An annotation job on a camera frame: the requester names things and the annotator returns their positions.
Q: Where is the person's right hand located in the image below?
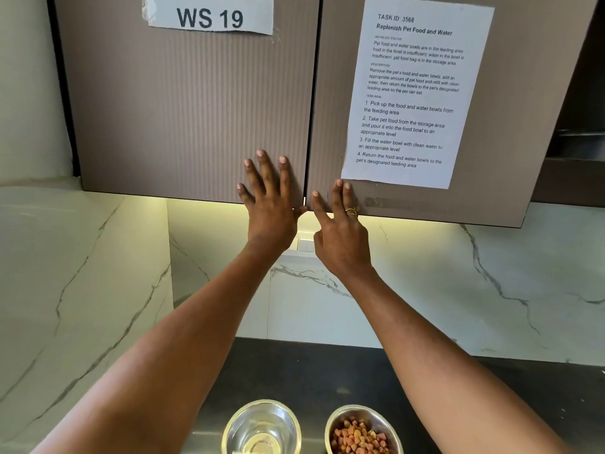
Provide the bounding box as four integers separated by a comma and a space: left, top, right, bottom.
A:
310, 179, 375, 279

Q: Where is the person's left hand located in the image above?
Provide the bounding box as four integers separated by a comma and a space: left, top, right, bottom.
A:
236, 149, 308, 254

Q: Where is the person's right forearm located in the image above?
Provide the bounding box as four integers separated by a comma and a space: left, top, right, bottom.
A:
345, 267, 575, 454

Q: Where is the person's left forearm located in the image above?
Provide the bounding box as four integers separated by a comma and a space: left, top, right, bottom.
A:
30, 245, 284, 454

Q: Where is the ribbed brown upper cabinet door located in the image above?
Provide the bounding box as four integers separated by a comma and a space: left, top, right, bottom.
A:
307, 0, 601, 230
47, 0, 323, 207

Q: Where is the white printed paper sheet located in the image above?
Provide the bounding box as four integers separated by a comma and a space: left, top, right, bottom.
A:
341, 0, 496, 190

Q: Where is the white paper label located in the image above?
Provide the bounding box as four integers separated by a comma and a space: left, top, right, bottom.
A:
143, 0, 275, 37

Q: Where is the dark open wall shelf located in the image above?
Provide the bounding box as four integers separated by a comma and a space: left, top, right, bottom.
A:
530, 0, 605, 209

